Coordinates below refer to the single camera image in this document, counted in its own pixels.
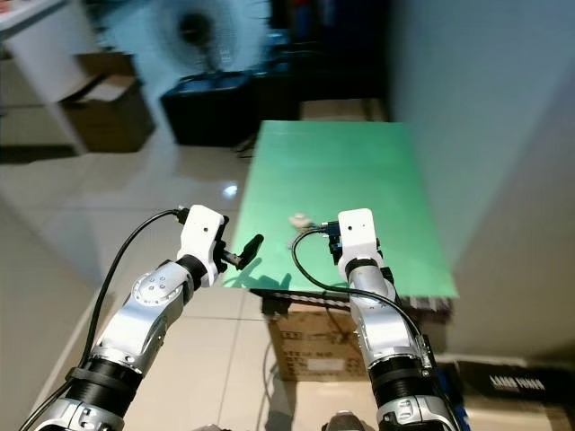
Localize keys with white keychain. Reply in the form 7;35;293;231
286;211;324;251

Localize green table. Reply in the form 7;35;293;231
221;120;456;297

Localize printed cardboard box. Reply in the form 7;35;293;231
265;303;384;383

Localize black storage box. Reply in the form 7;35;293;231
160;72;266;150

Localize open brown cardboard box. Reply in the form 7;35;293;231
58;54;155;154

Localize grey right robot leg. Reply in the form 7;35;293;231
323;411;366;431

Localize dark cluttered shelf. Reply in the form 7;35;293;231
261;0;392;101

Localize blue cloth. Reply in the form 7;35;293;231
440;395;470;431

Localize black standing fan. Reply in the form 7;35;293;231
144;0;266;84

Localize black case with white print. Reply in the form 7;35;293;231
454;359;575;407

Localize white cabinet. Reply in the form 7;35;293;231
0;0;96;155

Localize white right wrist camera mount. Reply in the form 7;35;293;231
336;207;379;267

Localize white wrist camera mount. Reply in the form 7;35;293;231
336;207;379;267
177;204;229;288

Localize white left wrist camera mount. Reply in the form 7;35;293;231
177;204;229;288

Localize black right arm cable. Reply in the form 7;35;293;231
290;226;441;378

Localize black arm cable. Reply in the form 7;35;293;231
88;207;188;365
290;226;441;378

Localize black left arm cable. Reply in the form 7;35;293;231
88;207;188;365

